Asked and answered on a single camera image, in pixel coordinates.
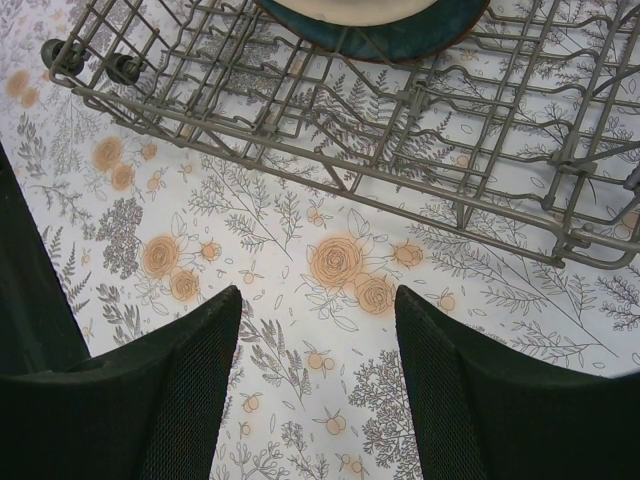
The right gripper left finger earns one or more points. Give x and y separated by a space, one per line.
150 409

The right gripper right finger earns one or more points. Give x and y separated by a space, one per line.
482 410

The grey wire dish rack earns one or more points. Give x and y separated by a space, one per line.
523 137

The dark teal plate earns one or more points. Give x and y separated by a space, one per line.
416 37

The cream green plate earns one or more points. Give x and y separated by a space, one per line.
357 12

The floral table mat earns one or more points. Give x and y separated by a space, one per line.
141 231

